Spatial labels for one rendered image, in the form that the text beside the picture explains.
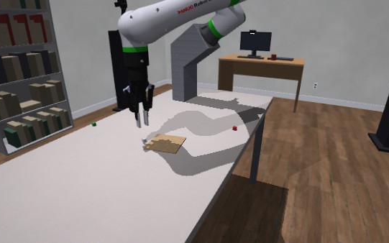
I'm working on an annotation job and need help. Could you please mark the tan mat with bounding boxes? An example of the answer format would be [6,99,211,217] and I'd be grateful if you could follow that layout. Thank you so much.
[143,134,186,154]

